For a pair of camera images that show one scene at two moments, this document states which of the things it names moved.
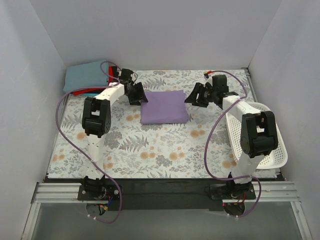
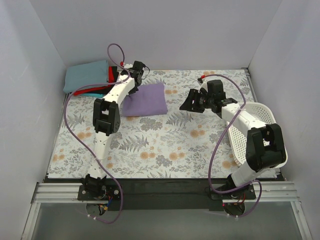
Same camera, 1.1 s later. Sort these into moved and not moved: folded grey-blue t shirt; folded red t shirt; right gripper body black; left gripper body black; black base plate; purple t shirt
Moved: right gripper body black; purple t shirt; left gripper body black
Not moved: folded grey-blue t shirt; folded red t shirt; black base plate
